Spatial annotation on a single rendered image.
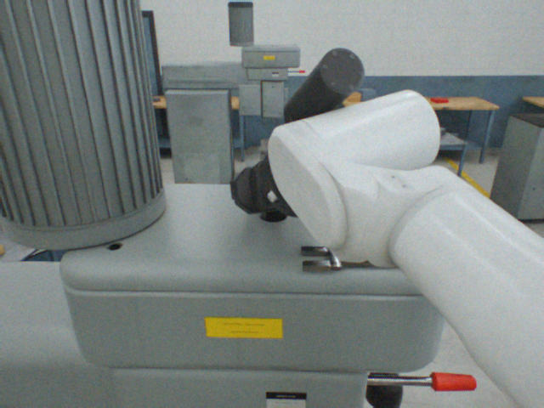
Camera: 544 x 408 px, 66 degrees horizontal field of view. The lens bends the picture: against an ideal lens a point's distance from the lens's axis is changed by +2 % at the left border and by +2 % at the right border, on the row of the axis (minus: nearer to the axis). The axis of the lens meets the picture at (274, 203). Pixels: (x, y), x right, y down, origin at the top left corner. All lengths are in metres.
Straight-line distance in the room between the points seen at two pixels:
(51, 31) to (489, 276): 0.42
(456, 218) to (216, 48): 6.93
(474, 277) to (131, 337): 0.41
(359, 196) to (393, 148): 0.08
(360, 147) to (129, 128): 0.30
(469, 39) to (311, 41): 2.44
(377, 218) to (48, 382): 0.53
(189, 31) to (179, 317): 6.78
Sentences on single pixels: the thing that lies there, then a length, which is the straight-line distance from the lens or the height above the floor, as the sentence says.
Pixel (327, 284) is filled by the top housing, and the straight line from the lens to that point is 0.46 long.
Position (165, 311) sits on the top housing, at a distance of 0.50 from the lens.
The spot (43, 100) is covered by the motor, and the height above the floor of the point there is 2.06.
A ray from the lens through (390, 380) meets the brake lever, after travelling 0.61.
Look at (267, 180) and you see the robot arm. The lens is 0.40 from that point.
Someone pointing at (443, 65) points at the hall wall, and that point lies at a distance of 7.48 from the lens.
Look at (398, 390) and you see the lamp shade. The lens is 0.89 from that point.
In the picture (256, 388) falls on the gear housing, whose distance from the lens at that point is 0.58.
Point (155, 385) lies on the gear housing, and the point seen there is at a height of 1.70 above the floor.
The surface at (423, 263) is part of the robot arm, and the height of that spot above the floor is 2.02.
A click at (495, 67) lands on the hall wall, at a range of 7.79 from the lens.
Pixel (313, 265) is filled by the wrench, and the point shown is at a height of 1.90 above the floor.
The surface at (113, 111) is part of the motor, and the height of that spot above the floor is 2.04.
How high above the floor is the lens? 2.14
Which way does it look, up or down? 25 degrees down
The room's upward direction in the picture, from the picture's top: straight up
